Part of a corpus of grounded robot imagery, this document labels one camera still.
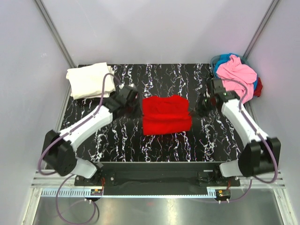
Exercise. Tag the left small circuit board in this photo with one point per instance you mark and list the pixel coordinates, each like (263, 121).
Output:
(96, 192)

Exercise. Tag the small circuit board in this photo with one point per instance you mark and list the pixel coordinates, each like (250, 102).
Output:
(224, 192)
(96, 192)

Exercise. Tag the left aluminium frame post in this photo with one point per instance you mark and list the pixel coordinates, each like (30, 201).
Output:
(51, 26)

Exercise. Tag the pink t-shirt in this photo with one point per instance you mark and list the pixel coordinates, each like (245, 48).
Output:
(238, 77)

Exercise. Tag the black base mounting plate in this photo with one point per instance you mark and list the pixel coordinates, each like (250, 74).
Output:
(159, 175)

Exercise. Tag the right aluminium frame post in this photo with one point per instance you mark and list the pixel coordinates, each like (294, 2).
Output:
(262, 25)

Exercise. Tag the slotted grey cable duct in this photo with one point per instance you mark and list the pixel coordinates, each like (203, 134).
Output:
(131, 193)

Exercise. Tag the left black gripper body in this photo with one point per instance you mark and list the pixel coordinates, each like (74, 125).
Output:
(133, 111)

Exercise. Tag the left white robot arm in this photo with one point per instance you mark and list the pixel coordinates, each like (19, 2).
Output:
(59, 147)

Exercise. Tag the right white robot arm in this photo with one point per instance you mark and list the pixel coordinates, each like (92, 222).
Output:
(260, 156)

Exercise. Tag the aluminium frame post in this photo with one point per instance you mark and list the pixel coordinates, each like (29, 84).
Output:
(262, 25)
(51, 26)

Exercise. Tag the grey laundry basket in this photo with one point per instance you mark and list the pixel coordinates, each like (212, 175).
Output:
(216, 61)

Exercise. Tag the right small circuit board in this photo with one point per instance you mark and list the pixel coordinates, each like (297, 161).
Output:
(224, 192)

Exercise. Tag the folded white t-shirt stack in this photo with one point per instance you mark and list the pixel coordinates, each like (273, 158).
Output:
(90, 81)

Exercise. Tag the dark red t-shirt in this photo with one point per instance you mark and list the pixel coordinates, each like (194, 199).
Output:
(259, 87)

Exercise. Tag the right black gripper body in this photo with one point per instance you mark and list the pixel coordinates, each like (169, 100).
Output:
(205, 106)

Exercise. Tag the blue t-shirt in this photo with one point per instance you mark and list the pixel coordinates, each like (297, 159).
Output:
(255, 83)

